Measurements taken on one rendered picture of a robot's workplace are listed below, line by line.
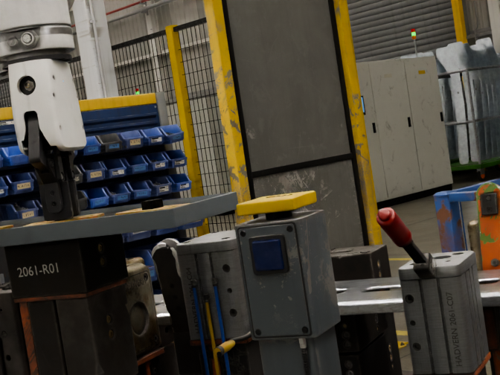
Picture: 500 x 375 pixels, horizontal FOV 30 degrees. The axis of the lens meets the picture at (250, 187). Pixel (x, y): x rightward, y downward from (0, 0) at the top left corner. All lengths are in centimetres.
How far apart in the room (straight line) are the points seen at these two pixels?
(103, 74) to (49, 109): 532
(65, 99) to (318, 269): 34
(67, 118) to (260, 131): 341
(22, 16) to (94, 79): 531
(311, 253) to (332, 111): 395
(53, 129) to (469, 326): 48
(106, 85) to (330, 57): 198
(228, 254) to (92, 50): 530
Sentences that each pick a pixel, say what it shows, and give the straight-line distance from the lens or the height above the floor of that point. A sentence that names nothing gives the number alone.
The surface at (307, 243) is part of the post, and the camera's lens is 87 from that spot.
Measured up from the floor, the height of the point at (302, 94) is 139.
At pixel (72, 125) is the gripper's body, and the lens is 103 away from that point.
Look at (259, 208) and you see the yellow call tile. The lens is 88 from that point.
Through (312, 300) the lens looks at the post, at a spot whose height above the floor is 106.
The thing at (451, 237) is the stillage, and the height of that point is 80.
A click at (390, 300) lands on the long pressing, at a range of 114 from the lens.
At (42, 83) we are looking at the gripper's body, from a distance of 100.
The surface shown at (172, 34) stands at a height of 194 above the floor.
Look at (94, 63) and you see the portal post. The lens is 632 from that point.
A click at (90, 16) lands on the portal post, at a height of 217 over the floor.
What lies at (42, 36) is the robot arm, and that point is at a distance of 101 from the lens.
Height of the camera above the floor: 122
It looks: 3 degrees down
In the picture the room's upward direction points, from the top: 9 degrees counter-clockwise
